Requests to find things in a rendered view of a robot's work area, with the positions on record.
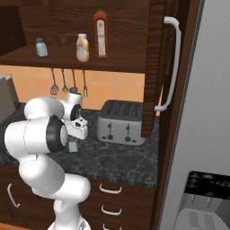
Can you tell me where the grey box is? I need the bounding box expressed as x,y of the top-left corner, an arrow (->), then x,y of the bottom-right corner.
0,74 -> 21,126

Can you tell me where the white base cabinet handle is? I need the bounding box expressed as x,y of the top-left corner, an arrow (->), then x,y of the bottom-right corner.
6,182 -> 22,208

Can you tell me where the dark wood wall cabinet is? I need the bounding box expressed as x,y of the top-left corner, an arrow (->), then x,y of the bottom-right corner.
0,0 -> 151,75

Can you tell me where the dark wood base cabinet door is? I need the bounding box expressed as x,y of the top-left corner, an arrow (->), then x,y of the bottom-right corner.
0,164 -> 59,229

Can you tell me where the white cabinet door handle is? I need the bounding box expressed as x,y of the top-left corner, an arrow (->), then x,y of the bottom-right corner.
154,16 -> 182,113

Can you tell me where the silver four-slot toaster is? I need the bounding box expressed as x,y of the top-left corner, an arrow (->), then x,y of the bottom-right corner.
96,99 -> 147,147

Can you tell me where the beige condiment bottle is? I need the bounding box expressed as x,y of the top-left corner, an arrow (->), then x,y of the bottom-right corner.
75,33 -> 91,63

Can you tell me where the grey fridge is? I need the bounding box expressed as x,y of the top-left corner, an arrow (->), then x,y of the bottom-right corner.
157,0 -> 230,230

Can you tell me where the white drawer handle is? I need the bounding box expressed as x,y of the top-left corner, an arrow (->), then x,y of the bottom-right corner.
99,182 -> 123,195
101,205 -> 123,217
102,223 -> 123,230

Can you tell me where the pale blue shaker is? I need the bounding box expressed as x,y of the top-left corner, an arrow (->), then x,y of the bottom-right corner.
35,37 -> 49,58
67,140 -> 79,154

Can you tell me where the hanging metal ladle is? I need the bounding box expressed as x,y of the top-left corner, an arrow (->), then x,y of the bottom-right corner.
69,69 -> 79,94

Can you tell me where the dark wood drawer front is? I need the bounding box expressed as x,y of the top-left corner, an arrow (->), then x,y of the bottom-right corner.
88,179 -> 157,206
84,200 -> 155,223
84,218 -> 155,230

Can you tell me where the hanging metal fork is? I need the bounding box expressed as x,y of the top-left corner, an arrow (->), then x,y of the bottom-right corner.
82,69 -> 89,99

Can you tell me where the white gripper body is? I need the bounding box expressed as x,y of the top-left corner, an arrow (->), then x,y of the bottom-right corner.
65,120 -> 89,141

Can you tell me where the red sauce bottle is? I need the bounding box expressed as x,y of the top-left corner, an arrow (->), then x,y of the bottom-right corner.
93,4 -> 110,59

